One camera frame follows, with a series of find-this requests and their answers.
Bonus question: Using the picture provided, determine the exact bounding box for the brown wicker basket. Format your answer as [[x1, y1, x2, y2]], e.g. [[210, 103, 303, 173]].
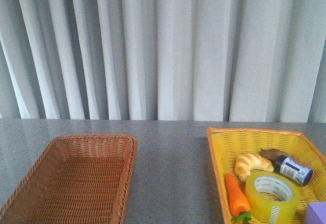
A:
[[1, 134, 138, 223]]

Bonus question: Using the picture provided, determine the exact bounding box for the blue labelled small bottle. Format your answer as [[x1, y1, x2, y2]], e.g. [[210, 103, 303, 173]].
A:
[[274, 155, 313, 186]]

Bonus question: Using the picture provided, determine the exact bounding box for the purple foam block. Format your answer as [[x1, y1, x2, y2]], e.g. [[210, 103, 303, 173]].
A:
[[304, 202, 326, 224]]

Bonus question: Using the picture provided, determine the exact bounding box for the brown dried leaf object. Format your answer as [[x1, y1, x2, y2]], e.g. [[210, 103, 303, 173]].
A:
[[259, 149, 293, 163]]

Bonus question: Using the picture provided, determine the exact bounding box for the yellow clear packing tape roll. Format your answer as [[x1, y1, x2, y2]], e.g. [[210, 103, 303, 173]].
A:
[[245, 172, 300, 223]]

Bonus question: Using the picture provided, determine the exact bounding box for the toy croissant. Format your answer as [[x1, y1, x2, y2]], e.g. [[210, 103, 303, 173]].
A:
[[234, 153, 274, 182]]

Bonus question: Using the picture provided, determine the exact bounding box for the yellow plastic woven basket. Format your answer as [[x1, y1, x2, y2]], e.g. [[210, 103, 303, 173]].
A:
[[207, 127, 325, 223]]

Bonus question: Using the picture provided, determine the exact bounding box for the white pleated curtain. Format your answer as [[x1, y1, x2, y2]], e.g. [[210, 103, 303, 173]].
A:
[[1, 0, 325, 123]]

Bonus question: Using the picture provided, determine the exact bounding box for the orange toy carrot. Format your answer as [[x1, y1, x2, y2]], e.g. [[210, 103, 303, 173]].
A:
[[225, 173, 252, 223]]

